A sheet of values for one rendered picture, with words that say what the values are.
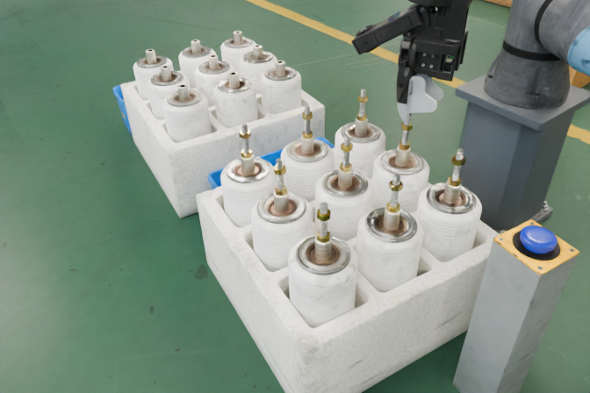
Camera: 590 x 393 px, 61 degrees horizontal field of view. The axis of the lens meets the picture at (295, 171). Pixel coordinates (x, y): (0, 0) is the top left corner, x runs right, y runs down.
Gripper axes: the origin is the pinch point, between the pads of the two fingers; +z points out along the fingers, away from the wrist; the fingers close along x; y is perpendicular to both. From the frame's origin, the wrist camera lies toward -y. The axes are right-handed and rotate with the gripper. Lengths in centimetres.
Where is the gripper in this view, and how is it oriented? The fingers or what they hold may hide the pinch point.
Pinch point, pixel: (404, 114)
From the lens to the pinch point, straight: 83.5
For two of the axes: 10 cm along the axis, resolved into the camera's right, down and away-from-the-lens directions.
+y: 8.9, 2.5, -3.8
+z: 0.2, 8.2, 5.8
